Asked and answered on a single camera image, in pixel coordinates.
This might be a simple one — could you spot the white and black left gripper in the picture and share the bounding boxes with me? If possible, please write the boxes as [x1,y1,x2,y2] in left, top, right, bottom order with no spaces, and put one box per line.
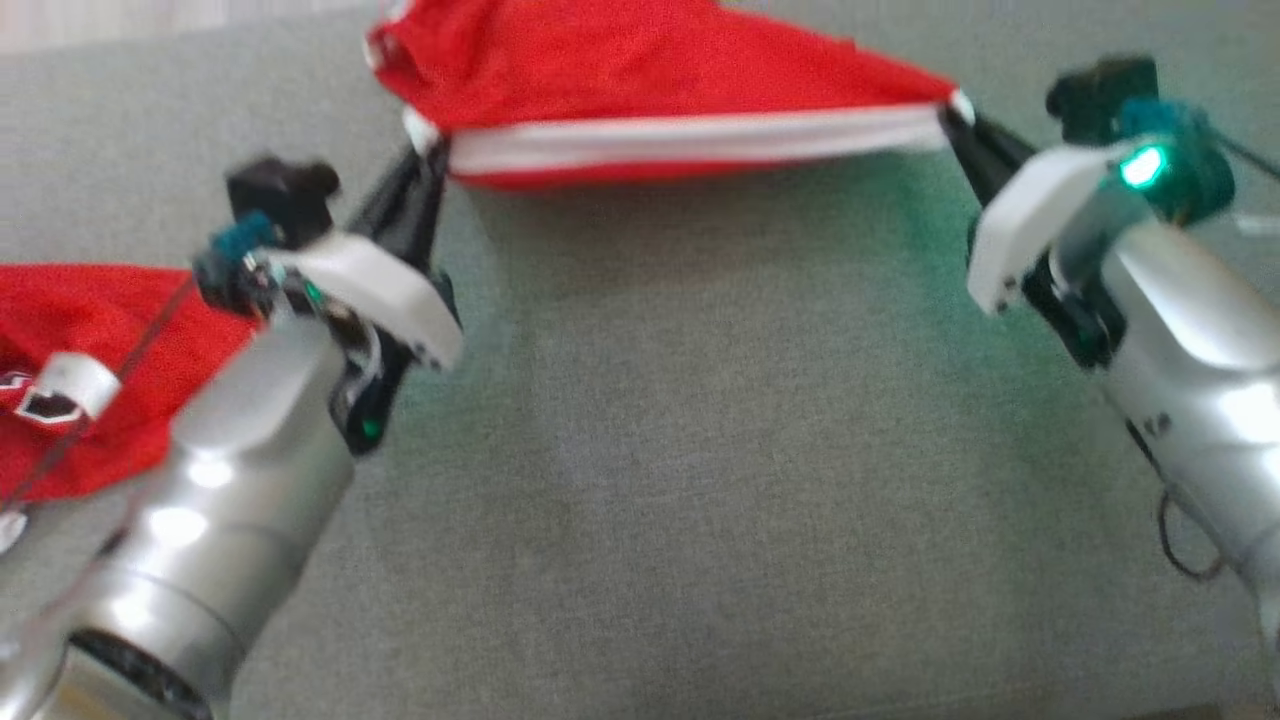
[262,150,463,456]

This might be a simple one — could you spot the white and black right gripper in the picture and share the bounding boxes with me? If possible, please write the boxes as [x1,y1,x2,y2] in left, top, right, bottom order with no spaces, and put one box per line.
[942,110,1151,366]

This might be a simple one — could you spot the red shorts with white stripes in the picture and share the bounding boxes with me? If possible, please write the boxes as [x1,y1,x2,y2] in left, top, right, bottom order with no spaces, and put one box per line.
[365,0,976,193]

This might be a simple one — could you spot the red and white basketball jersey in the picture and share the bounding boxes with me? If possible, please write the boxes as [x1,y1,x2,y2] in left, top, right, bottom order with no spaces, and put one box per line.
[0,263,263,504]

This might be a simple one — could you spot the grey sofa seat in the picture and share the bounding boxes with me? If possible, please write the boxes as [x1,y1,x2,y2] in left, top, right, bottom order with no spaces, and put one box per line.
[0,0,1280,720]

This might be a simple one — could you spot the teal left cable connector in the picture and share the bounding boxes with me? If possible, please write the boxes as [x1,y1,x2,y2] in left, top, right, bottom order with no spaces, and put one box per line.
[193,212,281,306]

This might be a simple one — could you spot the teal cable connector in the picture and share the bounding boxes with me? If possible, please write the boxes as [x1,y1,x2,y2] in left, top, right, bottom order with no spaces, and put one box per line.
[193,212,281,306]
[1115,98,1236,226]

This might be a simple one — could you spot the teal right cable connector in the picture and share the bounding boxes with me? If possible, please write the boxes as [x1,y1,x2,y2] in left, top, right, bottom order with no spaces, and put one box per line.
[1115,98,1236,226]

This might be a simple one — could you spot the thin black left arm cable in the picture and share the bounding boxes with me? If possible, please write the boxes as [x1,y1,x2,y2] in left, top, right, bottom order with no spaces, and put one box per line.
[0,275,201,511]

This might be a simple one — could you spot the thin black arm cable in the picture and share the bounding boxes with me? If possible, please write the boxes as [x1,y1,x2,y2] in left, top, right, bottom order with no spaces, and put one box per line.
[1158,478,1227,583]
[0,275,201,511]

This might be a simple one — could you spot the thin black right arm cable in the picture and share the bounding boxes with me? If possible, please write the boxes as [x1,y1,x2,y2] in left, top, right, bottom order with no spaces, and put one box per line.
[1158,478,1227,583]

